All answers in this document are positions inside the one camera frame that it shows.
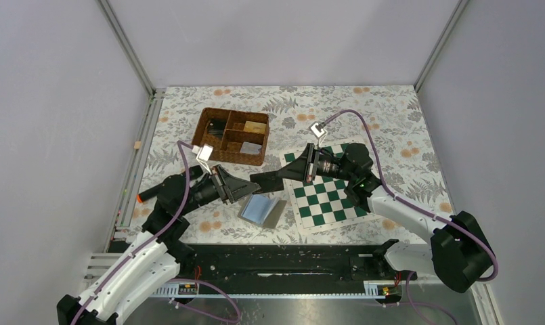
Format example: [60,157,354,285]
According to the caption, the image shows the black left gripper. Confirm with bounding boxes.
[179,164,261,215]

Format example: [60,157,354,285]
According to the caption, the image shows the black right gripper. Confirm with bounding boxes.
[276,143,355,183]

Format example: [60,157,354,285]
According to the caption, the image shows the silver metal card holder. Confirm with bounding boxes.
[238,194,287,229]

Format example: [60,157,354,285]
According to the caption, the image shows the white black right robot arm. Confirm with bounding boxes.
[251,143,498,293]

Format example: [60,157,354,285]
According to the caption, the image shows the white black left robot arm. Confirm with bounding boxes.
[56,165,260,324]

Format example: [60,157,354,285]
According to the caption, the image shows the silver cards in basket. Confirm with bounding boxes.
[239,142,262,155]

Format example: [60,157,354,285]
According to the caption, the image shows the gold cards in basket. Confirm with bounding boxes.
[243,121,267,134]

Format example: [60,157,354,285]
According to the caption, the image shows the black cards in basket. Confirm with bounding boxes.
[206,118,227,139]

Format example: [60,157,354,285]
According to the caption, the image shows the floral patterned table mat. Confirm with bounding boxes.
[139,85,452,244]

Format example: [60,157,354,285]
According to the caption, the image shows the green white chessboard mat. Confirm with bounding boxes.
[280,141,381,234]

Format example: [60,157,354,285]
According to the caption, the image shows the brown woven divided basket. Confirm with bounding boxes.
[191,108,270,166]

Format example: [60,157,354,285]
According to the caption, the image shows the black microphone orange tip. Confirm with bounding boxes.
[136,165,205,204]

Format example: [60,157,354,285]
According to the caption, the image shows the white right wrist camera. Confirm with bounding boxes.
[309,122,328,148]

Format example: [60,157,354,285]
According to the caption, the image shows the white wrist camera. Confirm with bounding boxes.
[192,144,213,175]
[309,122,328,148]

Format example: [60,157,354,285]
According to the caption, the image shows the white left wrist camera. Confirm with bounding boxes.
[192,144,213,175]

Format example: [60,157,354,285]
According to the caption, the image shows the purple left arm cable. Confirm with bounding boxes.
[70,140,242,325]

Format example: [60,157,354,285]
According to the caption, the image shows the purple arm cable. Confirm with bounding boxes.
[321,109,500,325]
[70,140,242,325]

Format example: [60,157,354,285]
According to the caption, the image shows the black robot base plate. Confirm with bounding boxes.
[177,240,409,297]

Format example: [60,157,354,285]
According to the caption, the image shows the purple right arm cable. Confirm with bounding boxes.
[321,109,500,325]

